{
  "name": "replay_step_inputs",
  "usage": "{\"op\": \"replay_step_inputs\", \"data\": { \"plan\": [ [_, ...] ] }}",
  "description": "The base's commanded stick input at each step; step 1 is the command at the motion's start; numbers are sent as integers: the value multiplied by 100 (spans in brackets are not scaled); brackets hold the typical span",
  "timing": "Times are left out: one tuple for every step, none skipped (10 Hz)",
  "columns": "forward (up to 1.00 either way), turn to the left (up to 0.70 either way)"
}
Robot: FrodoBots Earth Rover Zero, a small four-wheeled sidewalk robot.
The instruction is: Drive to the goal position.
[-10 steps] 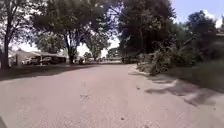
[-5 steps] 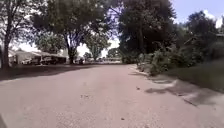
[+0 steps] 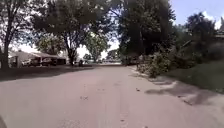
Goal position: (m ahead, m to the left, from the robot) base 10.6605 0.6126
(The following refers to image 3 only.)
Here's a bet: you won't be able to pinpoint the pale house with carport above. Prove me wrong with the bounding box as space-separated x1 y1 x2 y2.
8 49 68 68

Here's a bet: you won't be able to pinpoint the pale car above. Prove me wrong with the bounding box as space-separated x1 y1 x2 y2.
20 59 33 67

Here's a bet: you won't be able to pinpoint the tall dark tree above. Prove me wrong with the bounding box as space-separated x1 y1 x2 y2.
184 11 218 52

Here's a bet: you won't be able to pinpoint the large broad tree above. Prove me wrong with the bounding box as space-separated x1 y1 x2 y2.
31 0 115 67

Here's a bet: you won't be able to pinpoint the row of bushes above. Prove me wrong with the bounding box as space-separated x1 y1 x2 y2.
136 46 201 79

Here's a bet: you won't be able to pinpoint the grass lawn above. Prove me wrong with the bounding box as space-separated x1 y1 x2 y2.
163 59 224 95

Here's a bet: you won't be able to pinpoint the grey asphalt road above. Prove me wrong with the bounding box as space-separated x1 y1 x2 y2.
0 64 224 128

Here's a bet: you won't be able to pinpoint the small light green tree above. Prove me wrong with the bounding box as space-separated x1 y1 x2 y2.
83 33 111 63

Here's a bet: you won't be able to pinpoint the big dark tree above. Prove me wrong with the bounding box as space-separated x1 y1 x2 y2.
116 0 178 66

